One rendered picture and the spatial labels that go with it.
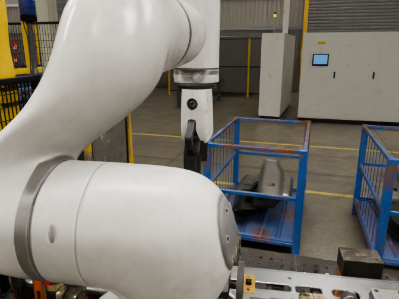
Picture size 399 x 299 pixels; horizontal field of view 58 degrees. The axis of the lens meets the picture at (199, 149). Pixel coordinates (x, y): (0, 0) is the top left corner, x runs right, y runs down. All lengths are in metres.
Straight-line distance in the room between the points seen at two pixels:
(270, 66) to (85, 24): 8.44
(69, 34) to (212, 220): 0.17
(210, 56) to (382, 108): 8.34
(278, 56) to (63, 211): 8.46
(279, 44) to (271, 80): 0.81
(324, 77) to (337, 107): 0.75
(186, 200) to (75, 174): 0.09
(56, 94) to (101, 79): 0.03
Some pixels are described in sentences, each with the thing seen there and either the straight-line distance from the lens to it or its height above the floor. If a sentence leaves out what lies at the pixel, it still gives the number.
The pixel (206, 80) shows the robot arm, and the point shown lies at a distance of 0.65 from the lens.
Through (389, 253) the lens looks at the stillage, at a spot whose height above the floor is 0.16.
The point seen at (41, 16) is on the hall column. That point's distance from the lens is 8.39.
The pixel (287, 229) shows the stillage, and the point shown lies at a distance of 3.27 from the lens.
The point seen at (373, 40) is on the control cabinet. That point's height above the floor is 1.84.
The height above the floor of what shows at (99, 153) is 0.57.
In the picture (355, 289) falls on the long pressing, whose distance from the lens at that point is 1.20.
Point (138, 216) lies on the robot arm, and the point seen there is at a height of 1.56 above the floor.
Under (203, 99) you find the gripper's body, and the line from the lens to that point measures 0.64.
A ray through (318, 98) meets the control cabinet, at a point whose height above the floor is 0.56.
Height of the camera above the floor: 1.67
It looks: 16 degrees down
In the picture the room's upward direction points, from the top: straight up
